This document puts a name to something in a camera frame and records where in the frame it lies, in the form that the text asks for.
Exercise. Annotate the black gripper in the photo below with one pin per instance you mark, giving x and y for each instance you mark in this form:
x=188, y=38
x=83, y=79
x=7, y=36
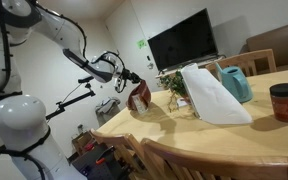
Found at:
x=131, y=76

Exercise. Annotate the red patterned towel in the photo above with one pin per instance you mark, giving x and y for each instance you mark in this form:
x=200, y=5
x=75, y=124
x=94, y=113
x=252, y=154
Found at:
x=142, y=90

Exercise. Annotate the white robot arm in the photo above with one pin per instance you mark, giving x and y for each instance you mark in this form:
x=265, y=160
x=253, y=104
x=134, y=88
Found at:
x=24, y=131

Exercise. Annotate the white plastic container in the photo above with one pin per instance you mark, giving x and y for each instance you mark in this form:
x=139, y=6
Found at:
x=140, y=106

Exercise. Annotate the green sticky note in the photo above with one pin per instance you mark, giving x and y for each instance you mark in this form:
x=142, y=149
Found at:
x=141, y=43

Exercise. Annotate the grey cloth pile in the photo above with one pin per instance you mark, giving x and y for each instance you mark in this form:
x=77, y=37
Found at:
x=108, y=106

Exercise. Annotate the potted green plant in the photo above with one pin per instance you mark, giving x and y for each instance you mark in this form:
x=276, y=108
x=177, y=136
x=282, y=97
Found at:
x=175, y=84

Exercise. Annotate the white paper under plant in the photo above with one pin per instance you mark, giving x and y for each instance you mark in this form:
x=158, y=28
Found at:
x=181, y=102

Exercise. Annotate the wooden chair near left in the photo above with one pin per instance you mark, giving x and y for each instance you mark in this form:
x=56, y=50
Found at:
x=128, y=153

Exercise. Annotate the black flat-screen television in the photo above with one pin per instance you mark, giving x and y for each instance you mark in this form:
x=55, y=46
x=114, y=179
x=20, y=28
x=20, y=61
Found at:
x=190, y=39

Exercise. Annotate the wooden chair near front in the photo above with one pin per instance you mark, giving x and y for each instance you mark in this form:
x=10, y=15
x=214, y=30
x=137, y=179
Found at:
x=171, y=163

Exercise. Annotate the teal watering can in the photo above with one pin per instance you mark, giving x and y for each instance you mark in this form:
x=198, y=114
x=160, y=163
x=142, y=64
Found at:
x=234, y=80

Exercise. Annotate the brown sofa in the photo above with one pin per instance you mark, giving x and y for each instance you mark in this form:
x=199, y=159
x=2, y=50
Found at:
x=276, y=39

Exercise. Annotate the black-lidded brown jar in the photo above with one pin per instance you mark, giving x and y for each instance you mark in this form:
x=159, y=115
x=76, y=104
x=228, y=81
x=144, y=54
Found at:
x=279, y=99

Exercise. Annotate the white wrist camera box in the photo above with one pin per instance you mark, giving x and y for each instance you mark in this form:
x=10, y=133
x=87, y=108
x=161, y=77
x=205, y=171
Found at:
x=119, y=82

